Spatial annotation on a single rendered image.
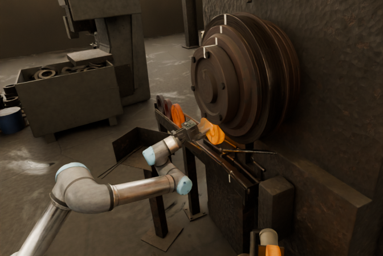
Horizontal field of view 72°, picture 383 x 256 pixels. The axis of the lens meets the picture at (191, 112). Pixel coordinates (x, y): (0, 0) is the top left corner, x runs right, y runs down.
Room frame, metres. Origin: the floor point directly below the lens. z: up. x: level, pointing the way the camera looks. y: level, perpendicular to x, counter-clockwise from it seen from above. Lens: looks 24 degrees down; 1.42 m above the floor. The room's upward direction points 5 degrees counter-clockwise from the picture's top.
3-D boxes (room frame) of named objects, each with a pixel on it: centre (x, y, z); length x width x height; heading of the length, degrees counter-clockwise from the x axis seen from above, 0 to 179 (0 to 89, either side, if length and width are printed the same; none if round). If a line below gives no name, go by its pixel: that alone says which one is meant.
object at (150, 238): (1.29, 0.28, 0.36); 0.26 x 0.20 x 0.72; 57
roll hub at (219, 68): (0.90, -0.08, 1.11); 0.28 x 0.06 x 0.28; 22
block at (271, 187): (0.72, -0.27, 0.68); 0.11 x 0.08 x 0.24; 112
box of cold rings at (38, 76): (3.23, 1.49, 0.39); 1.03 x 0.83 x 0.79; 116
